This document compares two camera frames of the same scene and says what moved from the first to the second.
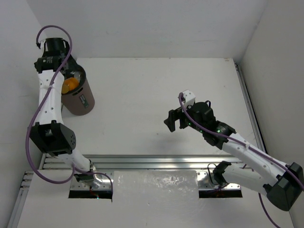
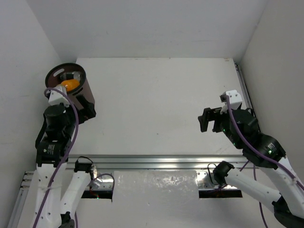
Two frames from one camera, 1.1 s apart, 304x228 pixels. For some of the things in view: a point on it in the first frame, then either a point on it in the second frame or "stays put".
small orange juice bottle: x=72 y=82 stays put
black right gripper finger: x=170 y=121 → x=208 y=115
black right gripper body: x=184 y=121 → x=221 y=123
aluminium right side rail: x=252 y=116 stays put
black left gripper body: x=70 y=69 → x=85 y=110
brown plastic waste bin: x=81 y=101 stays put
